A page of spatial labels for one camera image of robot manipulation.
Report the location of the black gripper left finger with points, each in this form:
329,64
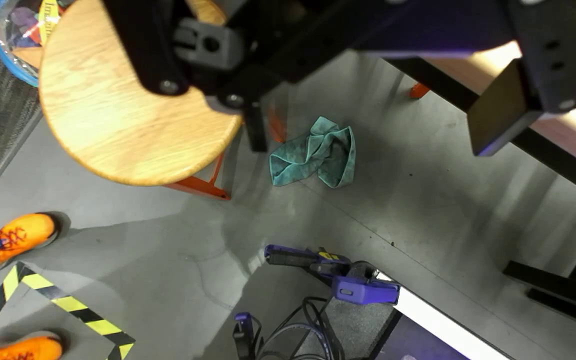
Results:
154,47

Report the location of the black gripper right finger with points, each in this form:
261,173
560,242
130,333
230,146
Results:
548,60

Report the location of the teal microfiber towel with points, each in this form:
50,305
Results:
311,153

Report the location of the orange leg wooden stool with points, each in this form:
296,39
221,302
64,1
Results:
115,127

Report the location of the blue bucket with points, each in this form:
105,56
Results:
10,40

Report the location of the orange sneaker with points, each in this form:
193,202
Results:
18,236
20,349

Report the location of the blue yellow bar clamp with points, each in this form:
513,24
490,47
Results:
355,283

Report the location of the wooden table black frame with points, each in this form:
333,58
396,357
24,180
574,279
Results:
568,166

